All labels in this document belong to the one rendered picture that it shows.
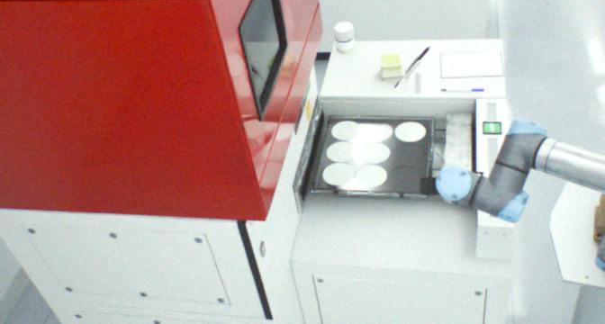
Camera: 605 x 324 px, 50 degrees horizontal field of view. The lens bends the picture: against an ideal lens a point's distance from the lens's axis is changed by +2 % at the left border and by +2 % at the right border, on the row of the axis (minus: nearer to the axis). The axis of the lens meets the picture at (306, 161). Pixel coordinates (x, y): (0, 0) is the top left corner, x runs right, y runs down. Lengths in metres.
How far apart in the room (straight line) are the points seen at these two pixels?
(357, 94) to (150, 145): 1.00
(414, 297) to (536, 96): 2.06
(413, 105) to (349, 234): 0.53
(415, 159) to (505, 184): 0.65
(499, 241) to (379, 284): 0.37
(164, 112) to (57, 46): 0.23
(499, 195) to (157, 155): 0.74
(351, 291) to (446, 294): 0.28
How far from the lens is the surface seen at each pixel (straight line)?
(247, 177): 1.38
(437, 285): 1.91
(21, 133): 1.54
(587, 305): 2.25
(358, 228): 1.96
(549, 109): 3.71
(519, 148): 1.44
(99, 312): 2.04
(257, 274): 1.64
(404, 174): 2.00
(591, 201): 2.09
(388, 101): 2.21
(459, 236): 1.94
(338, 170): 2.03
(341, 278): 1.93
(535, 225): 3.09
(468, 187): 1.43
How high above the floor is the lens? 2.30
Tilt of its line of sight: 43 degrees down
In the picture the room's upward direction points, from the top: 10 degrees counter-clockwise
